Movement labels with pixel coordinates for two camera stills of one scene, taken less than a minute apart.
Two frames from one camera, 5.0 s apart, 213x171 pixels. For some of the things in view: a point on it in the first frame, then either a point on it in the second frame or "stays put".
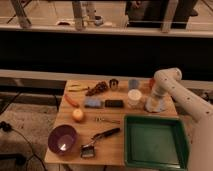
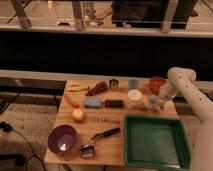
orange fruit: x=77 y=114 stays put
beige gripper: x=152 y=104 -> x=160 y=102
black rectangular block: x=113 y=103 stays put
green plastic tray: x=155 y=142 stays put
